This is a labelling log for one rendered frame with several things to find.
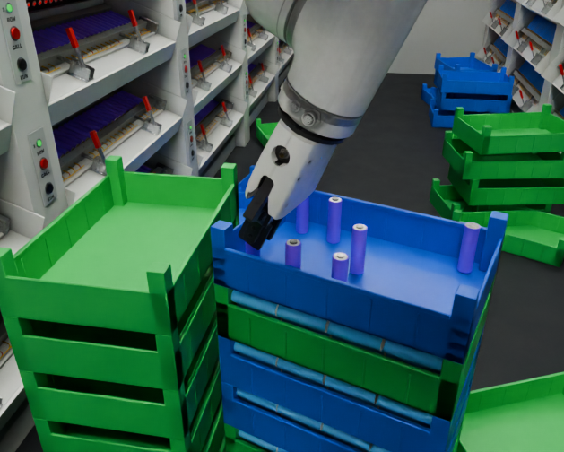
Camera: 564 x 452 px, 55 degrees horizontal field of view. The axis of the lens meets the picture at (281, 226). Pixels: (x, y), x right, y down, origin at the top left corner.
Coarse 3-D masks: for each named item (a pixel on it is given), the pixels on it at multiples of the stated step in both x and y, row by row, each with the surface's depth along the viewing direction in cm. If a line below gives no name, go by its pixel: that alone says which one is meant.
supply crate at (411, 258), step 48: (240, 240) 69; (384, 240) 75; (432, 240) 72; (480, 240) 69; (240, 288) 65; (288, 288) 61; (336, 288) 58; (384, 288) 65; (432, 288) 65; (480, 288) 56; (384, 336) 57; (432, 336) 54
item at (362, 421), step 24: (240, 360) 70; (240, 384) 72; (264, 384) 70; (288, 384) 68; (312, 384) 66; (288, 408) 70; (312, 408) 68; (336, 408) 65; (360, 408) 63; (456, 408) 63; (360, 432) 65; (384, 432) 63; (408, 432) 61; (432, 432) 60
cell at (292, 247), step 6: (288, 240) 63; (294, 240) 62; (288, 246) 62; (294, 246) 61; (300, 246) 62; (288, 252) 62; (294, 252) 62; (300, 252) 62; (288, 258) 62; (294, 258) 62; (300, 258) 63; (288, 264) 63; (294, 264) 62; (300, 264) 63
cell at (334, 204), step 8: (328, 200) 72; (336, 200) 72; (328, 208) 73; (336, 208) 72; (328, 216) 73; (336, 216) 72; (328, 224) 74; (336, 224) 73; (328, 232) 74; (336, 232) 74; (328, 240) 75; (336, 240) 74
